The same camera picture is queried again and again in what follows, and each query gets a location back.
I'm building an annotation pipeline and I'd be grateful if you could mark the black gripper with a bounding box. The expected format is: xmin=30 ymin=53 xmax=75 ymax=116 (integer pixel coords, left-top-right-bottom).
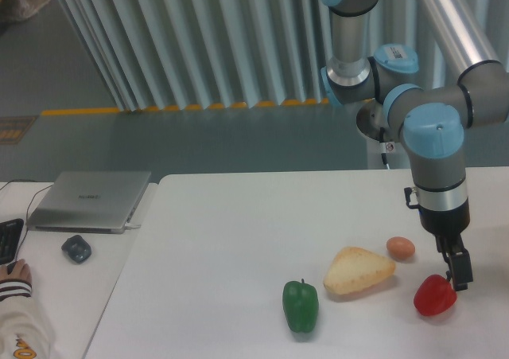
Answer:
xmin=404 ymin=186 xmax=473 ymax=291

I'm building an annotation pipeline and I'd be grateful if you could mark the white sleeved forearm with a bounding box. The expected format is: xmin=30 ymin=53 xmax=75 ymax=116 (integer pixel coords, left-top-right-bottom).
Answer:
xmin=1 ymin=279 xmax=51 ymax=358

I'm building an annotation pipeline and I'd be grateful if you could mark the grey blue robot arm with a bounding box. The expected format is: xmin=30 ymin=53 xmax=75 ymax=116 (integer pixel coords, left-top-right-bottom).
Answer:
xmin=321 ymin=0 xmax=508 ymax=291

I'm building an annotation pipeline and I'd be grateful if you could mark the red bell pepper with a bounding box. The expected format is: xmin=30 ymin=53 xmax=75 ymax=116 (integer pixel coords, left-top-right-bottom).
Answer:
xmin=414 ymin=274 xmax=457 ymax=317

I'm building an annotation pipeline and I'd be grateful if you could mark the green bell pepper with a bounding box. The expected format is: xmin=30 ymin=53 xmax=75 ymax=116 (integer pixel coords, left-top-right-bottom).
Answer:
xmin=282 ymin=279 xmax=319 ymax=333

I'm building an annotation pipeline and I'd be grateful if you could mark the person's hand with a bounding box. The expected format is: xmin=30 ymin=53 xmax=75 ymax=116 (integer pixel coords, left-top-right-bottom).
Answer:
xmin=0 ymin=259 xmax=32 ymax=284

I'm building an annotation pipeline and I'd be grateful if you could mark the brown egg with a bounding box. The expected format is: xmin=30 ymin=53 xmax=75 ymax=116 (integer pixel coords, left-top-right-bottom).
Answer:
xmin=386 ymin=236 xmax=415 ymax=260

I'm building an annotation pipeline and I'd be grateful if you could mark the triangular bread piece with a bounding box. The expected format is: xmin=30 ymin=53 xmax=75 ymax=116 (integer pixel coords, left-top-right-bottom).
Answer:
xmin=323 ymin=247 xmax=396 ymax=295

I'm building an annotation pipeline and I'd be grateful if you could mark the silver closed laptop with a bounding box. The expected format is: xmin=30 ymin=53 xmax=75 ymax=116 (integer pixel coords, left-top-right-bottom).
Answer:
xmin=27 ymin=171 xmax=151 ymax=234

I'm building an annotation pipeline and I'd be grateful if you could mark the white corrugated partition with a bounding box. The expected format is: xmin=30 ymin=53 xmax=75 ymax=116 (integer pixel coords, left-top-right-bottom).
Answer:
xmin=47 ymin=0 xmax=509 ymax=113

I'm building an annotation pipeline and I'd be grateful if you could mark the black keyboard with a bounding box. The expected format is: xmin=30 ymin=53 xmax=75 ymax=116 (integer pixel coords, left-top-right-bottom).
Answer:
xmin=0 ymin=218 xmax=24 ymax=265

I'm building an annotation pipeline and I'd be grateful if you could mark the black computer mouse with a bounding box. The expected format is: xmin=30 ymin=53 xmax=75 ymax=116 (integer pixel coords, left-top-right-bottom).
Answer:
xmin=6 ymin=261 xmax=17 ymax=275

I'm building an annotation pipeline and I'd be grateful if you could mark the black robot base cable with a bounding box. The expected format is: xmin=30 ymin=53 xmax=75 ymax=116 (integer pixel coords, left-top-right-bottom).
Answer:
xmin=378 ymin=126 xmax=394 ymax=171

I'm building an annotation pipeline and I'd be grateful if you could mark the black laptop cable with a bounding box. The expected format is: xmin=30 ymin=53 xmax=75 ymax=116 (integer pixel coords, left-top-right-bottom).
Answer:
xmin=0 ymin=178 xmax=55 ymax=264

